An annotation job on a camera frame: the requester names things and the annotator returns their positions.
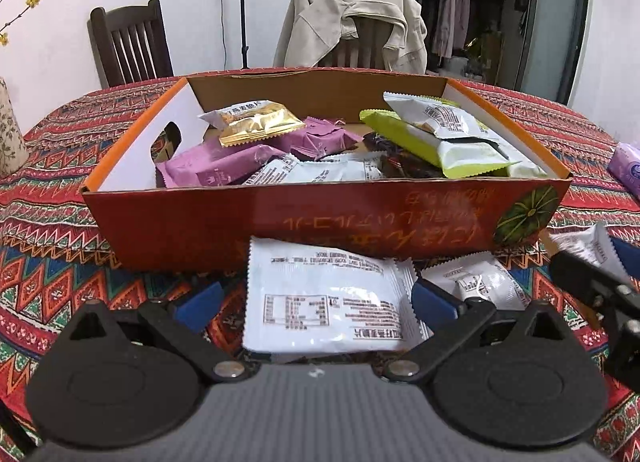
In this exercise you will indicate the white zigzag-edged snack packet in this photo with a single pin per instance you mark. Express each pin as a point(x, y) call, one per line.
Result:
point(590, 244)

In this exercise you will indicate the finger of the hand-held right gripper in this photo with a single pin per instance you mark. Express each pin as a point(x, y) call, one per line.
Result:
point(629, 258)
point(575, 272)

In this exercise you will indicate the gold snack packet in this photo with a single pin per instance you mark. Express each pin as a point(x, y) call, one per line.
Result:
point(255, 124)

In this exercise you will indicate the dark red snack packet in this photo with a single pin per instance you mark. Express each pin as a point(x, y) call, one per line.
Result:
point(400, 164)

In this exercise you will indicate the small white snack packet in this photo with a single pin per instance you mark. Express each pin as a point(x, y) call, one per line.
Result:
point(480, 277)

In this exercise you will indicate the white printed snack packet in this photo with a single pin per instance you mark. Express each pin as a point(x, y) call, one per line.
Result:
point(440, 114)
point(325, 172)

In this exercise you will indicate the dark wooden chair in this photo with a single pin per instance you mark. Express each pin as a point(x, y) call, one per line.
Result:
point(130, 42)

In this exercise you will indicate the orange cardboard box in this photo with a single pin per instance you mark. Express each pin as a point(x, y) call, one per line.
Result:
point(200, 227)

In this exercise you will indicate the floral white vase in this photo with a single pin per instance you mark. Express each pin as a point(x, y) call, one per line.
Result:
point(10, 132)

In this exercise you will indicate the long pink hanging garment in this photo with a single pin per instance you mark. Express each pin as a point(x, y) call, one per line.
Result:
point(462, 12)
point(444, 17)

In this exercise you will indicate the purple snack packet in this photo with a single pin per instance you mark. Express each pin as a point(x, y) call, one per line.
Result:
point(215, 167)
point(320, 137)

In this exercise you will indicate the green white snack packet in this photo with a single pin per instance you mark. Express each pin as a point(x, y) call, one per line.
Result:
point(410, 139)
point(527, 169)

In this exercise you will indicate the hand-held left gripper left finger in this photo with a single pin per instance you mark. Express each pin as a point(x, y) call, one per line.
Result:
point(200, 302)

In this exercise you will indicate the beige jacket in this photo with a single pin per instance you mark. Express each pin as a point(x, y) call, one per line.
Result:
point(310, 27)

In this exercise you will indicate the wooden chair under jacket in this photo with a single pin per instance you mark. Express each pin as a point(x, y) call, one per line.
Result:
point(367, 42)

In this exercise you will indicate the purple tissue pack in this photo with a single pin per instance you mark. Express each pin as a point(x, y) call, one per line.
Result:
point(627, 167)

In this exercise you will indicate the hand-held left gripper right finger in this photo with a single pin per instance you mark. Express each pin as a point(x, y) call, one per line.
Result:
point(435, 299)

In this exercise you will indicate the large white snack packet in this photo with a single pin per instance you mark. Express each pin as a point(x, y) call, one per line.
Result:
point(325, 292)

